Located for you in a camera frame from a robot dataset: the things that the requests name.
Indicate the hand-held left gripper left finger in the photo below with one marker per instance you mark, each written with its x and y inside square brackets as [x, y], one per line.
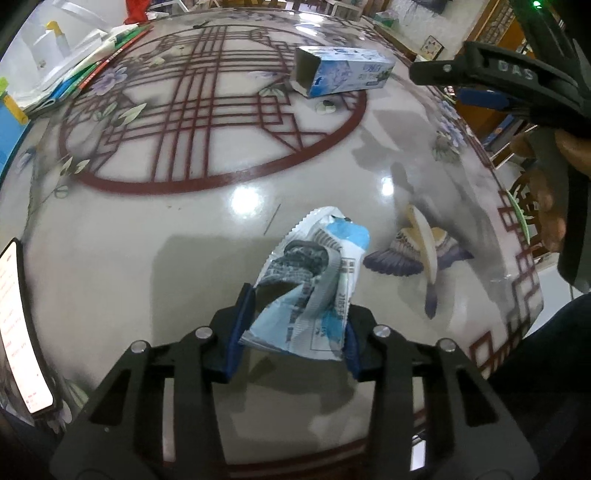
[235, 332]

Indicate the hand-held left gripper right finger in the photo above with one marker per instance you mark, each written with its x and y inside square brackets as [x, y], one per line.
[353, 357]

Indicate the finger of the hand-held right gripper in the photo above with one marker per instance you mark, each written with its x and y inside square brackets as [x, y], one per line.
[482, 98]
[438, 73]

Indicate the blue white wrapper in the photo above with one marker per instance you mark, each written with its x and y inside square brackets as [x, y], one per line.
[314, 277]

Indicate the red bucket with green rim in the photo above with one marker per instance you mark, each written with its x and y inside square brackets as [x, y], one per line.
[517, 214]

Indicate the person's right hand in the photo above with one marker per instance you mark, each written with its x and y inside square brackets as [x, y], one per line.
[547, 203]

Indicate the small framed picture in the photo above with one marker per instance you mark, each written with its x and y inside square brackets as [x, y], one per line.
[431, 47]

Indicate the blue white carton box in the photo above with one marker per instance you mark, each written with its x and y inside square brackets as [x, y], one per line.
[351, 69]

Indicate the carved wooden chair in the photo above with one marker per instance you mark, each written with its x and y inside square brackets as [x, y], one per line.
[531, 194]

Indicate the person's dark clothing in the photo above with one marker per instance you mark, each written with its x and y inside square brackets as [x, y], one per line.
[545, 392]

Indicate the black smartphone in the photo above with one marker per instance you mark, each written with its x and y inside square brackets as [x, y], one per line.
[23, 332]

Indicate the stack of books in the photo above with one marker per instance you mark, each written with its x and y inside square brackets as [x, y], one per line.
[92, 69]

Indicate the blue green book stand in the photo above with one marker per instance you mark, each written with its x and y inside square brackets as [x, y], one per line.
[9, 134]

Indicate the red cloth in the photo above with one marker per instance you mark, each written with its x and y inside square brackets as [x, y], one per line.
[137, 10]

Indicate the white desk lamp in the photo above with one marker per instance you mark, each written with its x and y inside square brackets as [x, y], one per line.
[51, 50]

